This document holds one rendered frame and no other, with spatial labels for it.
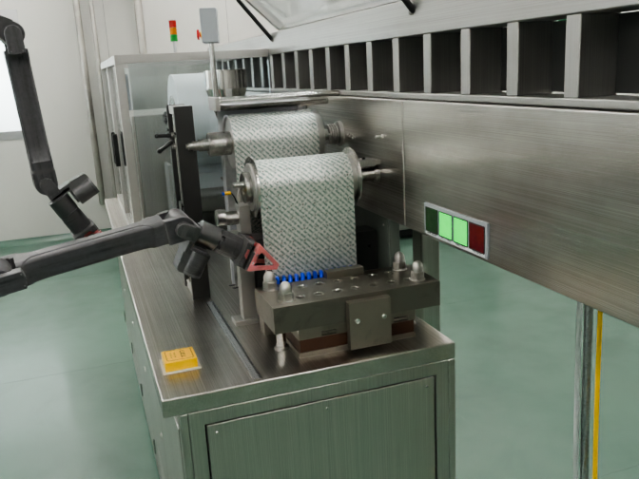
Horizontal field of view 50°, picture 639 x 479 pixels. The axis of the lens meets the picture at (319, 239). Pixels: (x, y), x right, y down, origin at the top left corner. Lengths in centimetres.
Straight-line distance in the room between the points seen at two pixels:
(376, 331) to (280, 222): 34
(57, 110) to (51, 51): 54
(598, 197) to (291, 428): 81
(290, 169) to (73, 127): 557
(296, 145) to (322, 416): 74
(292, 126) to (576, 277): 97
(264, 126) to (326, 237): 37
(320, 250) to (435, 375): 40
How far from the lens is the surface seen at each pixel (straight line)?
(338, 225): 168
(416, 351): 156
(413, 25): 156
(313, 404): 151
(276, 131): 185
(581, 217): 112
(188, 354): 155
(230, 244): 158
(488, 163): 131
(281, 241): 164
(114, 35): 712
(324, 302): 150
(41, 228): 724
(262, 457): 153
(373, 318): 153
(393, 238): 177
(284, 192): 162
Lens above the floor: 152
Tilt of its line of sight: 14 degrees down
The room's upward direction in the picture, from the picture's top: 3 degrees counter-clockwise
